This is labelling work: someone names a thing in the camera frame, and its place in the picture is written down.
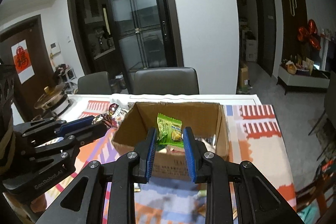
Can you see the red fu character poster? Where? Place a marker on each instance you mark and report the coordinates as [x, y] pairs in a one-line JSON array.
[[22, 61]]

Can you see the left hand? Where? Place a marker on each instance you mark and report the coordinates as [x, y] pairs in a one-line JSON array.
[[39, 204]]

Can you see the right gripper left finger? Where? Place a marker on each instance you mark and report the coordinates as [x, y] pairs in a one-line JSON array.
[[83, 200]]

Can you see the floral snack bag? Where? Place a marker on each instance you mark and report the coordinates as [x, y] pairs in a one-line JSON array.
[[113, 117]]

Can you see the grey chair near box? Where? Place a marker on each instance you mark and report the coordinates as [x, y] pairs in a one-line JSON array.
[[162, 81]]

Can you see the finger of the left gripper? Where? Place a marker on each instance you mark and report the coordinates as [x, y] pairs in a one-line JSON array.
[[50, 127], [84, 134]]

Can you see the white low tv cabinet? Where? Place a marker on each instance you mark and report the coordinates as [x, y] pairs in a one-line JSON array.
[[317, 82]]

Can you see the colourful patterned table mat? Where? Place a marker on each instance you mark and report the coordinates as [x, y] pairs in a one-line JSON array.
[[241, 128]]

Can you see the glass sliding door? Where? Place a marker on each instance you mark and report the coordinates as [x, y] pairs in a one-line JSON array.
[[144, 36]]

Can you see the grey chair far left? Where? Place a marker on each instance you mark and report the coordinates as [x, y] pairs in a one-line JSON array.
[[94, 84]]

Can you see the electric hot pot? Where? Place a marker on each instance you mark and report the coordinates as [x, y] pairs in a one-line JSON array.
[[53, 99]]

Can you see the brown cardboard box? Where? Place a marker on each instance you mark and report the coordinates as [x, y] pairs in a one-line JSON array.
[[207, 121]]

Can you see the red foil balloon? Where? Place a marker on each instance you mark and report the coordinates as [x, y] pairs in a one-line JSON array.
[[309, 34]]

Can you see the green snack packet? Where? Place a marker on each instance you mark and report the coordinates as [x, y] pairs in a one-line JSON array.
[[170, 131]]

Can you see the small cardboard box on floor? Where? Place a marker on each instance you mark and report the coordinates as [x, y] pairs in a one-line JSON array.
[[243, 77]]

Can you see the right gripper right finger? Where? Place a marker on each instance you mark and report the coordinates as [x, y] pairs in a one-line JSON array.
[[257, 200]]

